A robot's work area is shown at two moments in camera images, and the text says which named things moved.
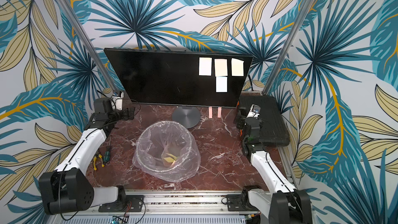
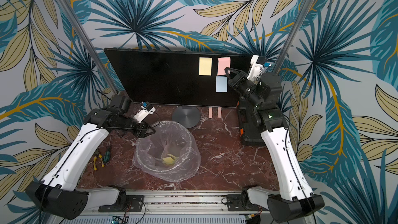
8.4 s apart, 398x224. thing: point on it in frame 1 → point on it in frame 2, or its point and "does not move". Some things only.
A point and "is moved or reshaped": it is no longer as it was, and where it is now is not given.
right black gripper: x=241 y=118 → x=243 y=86
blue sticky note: x=221 y=84 does not move
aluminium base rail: x=171 y=209 does not move
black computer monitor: x=172 y=79 does not move
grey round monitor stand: x=188 y=116 does not move
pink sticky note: x=221 y=65 is moved or reshaped
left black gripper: x=125 y=111 → x=141 y=133
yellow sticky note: x=205 y=66 does not move
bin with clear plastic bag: x=167 y=150 does not move
